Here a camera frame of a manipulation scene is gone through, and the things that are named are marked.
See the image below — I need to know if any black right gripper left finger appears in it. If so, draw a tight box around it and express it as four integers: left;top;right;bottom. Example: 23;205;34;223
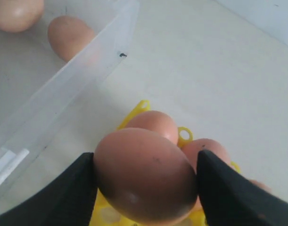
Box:
0;153;98;226

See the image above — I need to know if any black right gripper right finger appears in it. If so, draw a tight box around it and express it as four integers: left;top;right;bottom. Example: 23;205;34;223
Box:
197;150;288;226

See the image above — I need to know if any brown egg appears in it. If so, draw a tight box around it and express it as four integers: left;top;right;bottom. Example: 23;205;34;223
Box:
47;16;95;62
93;128;197;226
0;0;44;32
125;110;179;144
181;138;231;169
249;179;272;193

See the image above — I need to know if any yellow plastic egg rack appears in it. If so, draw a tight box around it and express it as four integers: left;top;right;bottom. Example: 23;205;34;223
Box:
96;100;243;226

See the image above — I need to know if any clear plastic tray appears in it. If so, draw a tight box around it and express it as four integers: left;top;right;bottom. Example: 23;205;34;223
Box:
0;0;139;208

